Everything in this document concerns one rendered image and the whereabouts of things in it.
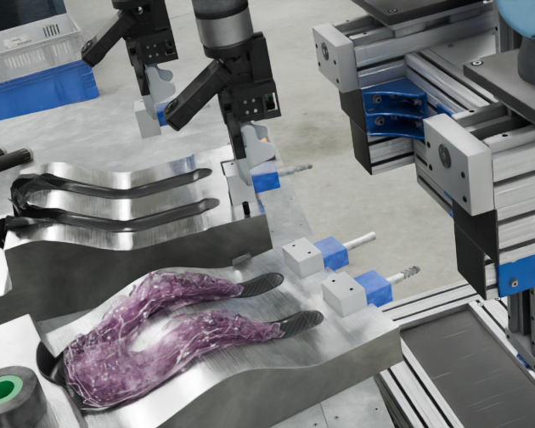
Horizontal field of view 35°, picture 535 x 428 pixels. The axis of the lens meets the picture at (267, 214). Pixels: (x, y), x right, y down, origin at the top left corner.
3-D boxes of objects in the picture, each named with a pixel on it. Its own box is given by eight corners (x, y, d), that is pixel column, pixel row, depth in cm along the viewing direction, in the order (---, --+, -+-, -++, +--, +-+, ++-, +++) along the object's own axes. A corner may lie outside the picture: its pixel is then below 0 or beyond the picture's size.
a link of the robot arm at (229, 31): (197, 24, 113) (191, 8, 120) (204, 57, 115) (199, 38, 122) (252, 11, 113) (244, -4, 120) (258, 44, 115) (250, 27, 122)
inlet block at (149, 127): (211, 112, 157) (205, 85, 154) (214, 122, 152) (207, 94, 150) (141, 128, 156) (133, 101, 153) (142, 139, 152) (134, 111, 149)
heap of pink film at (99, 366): (234, 277, 117) (222, 229, 113) (295, 343, 103) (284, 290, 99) (53, 355, 109) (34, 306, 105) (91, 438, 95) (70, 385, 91)
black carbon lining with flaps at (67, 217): (213, 176, 142) (201, 124, 138) (224, 222, 128) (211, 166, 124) (7, 224, 140) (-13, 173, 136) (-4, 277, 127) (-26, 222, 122)
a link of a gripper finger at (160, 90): (182, 115, 147) (169, 63, 145) (149, 123, 147) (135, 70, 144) (182, 113, 150) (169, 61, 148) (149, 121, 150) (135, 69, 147)
